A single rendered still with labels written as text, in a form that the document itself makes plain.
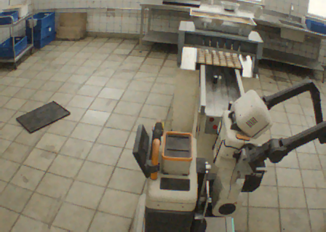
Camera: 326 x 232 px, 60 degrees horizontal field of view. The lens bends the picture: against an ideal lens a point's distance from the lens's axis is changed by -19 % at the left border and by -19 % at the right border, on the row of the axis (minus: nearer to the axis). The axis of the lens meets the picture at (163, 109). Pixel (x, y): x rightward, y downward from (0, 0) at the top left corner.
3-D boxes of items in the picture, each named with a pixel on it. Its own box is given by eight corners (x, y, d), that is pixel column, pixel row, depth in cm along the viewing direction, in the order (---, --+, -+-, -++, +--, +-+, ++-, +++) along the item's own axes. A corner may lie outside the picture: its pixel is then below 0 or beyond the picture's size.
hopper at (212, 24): (189, 22, 289) (191, 8, 282) (249, 30, 285) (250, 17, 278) (188, 30, 263) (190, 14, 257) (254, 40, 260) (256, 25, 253)
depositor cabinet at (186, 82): (177, 91, 431) (183, 28, 390) (233, 97, 427) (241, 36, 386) (169, 151, 320) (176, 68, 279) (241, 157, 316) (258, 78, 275)
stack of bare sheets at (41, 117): (30, 133, 325) (30, 131, 323) (16, 119, 346) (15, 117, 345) (70, 114, 366) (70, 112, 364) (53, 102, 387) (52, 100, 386)
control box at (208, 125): (203, 130, 225) (206, 112, 218) (237, 134, 223) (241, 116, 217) (203, 133, 222) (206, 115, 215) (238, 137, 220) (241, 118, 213)
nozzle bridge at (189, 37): (177, 54, 308) (180, 20, 291) (253, 65, 303) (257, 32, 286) (175, 68, 279) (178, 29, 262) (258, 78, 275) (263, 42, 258)
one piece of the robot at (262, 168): (233, 193, 168) (243, 162, 157) (230, 162, 192) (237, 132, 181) (260, 193, 167) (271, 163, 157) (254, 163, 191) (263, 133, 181)
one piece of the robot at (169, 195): (141, 259, 184) (143, 163, 143) (148, 204, 231) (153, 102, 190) (193, 262, 183) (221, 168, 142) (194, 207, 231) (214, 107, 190)
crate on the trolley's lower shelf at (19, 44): (11, 46, 521) (10, 36, 512) (27, 46, 522) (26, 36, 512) (-2, 57, 473) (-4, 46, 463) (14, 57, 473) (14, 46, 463)
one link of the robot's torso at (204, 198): (192, 222, 189) (199, 196, 177) (193, 193, 214) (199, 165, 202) (234, 222, 189) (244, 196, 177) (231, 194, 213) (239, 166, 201)
